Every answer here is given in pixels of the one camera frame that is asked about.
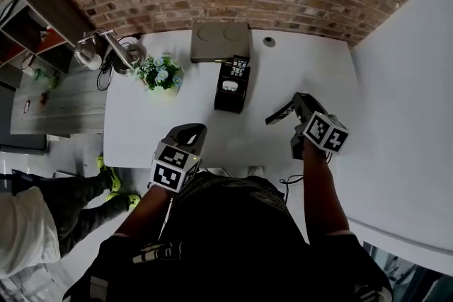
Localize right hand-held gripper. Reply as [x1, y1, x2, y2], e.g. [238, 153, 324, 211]
[290, 91, 350, 161]

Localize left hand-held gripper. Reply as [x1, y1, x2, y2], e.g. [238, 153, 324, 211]
[148, 122, 209, 194]

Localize dark slim remote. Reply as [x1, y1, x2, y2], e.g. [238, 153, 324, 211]
[265, 100, 297, 127]

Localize dark brown organizer box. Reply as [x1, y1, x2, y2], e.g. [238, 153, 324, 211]
[213, 59, 251, 115]

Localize black remote control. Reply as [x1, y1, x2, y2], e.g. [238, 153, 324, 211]
[229, 55, 251, 79]

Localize person's left forearm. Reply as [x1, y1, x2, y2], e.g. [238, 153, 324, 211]
[115, 183, 174, 238]

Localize person's right forearm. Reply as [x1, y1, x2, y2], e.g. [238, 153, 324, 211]
[302, 144, 351, 245]

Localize grey flat box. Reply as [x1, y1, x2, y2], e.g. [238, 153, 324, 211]
[190, 21, 251, 64]

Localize white desk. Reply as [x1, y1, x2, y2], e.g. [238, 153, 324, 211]
[102, 28, 362, 170]

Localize potted plant with blue flowers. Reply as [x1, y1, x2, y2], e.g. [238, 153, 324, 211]
[134, 52, 184, 100]

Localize person's patterned shorts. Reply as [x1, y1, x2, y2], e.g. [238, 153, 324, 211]
[169, 171, 294, 223]

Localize silver desk lamp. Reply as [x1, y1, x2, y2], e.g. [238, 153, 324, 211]
[73, 28, 148, 76]

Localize person's black shirt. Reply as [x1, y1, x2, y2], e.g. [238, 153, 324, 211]
[63, 201, 394, 302]

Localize grey wooden desk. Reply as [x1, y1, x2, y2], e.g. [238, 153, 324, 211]
[9, 59, 107, 137]

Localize grey shelf hutch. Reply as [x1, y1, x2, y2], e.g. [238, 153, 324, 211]
[0, 0, 95, 75]

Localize thin black cable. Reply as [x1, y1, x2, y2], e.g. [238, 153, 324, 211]
[278, 174, 306, 199]

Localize black lamp cable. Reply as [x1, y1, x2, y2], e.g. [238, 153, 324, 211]
[96, 35, 118, 92]

